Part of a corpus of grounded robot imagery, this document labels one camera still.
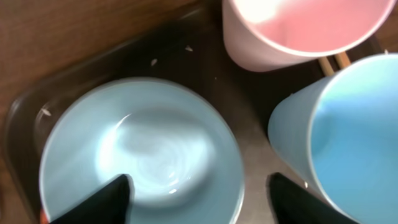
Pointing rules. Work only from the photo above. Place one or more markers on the light blue cup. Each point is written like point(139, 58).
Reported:
point(339, 135)

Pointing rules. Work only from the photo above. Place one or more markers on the dark brown serving tray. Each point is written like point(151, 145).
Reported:
point(188, 50)

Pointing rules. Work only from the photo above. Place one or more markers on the pink cup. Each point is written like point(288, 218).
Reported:
point(265, 35)

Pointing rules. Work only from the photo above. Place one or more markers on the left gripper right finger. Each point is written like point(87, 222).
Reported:
point(292, 204)

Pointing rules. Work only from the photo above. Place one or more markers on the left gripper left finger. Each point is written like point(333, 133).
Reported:
point(107, 206)

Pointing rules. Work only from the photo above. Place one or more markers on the small light blue bowl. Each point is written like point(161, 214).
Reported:
point(181, 159)

